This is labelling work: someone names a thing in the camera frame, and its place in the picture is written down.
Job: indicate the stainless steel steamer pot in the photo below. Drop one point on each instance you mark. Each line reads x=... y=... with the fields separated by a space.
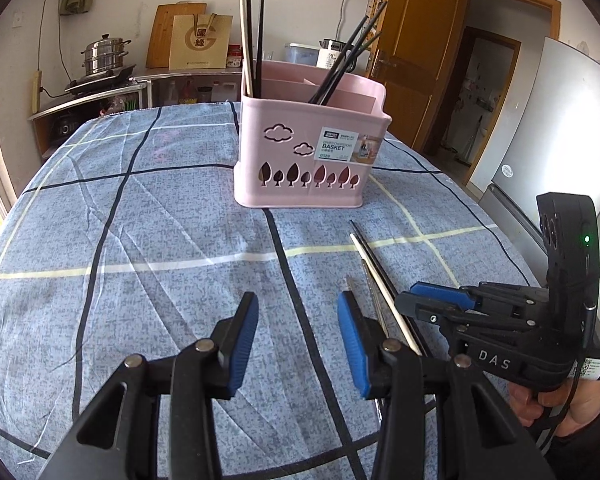
x=105 y=55

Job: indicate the light wooden chopstick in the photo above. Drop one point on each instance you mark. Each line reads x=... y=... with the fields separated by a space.
x=375 y=275

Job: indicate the brown wooden door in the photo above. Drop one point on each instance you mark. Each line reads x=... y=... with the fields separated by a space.
x=420 y=60

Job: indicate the beige chopstick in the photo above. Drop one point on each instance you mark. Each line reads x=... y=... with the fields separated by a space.
x=245 y=45

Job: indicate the red sauce bottle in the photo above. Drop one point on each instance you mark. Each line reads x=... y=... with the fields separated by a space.
x=187 y=91

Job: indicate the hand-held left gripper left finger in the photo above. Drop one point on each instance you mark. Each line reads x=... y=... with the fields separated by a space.
x=242 y=340

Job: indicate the silver refrigerator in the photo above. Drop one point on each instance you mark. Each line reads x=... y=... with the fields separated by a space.
x=545 y=135

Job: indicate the red can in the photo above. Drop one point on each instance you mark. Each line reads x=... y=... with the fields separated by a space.
x=235 y=56

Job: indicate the wooden cutting board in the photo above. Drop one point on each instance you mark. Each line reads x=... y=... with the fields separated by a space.
x=160 y=35

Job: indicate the thin metal chopstick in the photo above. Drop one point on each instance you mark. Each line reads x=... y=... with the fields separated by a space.
x=375 y=297

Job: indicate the white wall switch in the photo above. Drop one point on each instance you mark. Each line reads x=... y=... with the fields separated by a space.
x=18 y=20

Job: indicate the black chopstick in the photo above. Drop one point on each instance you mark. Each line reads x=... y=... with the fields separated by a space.
x=347 y=44
x=261 y=25
x=367 y=53
x=251 y=20
x=355 y=50
x=375 y=23

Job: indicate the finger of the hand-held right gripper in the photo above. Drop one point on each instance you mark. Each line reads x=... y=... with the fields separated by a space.
x=437 y=292
x=430 y=312

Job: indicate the black induction cooker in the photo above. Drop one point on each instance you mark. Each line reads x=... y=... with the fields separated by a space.
x=100 y=81

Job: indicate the thin dark brown chopstick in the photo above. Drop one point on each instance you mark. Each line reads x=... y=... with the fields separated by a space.
x=367 y=246

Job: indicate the person's right hand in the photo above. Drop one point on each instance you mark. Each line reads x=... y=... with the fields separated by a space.
x=527 y=405

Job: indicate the blue checked tablecloth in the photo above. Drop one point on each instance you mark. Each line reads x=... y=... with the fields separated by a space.
x=155 y=260

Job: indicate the yellowed power strip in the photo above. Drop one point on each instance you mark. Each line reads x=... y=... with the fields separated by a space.
x=36 y=92

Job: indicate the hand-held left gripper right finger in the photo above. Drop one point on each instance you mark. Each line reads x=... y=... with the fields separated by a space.
x=352 y=345

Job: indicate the clear plastic container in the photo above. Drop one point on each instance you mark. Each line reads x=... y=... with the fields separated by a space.
x=302 y=54

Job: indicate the brown paper bag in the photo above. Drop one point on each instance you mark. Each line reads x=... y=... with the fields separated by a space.
x=200 y=42

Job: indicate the steel side table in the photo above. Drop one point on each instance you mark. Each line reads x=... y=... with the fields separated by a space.
x=145 y=77

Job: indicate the pink plastic utensil basket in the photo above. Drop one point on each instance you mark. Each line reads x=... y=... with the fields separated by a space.
x=260 y=125

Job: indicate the person's right forearm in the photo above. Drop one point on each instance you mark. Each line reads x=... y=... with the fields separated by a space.
x=585 y=452

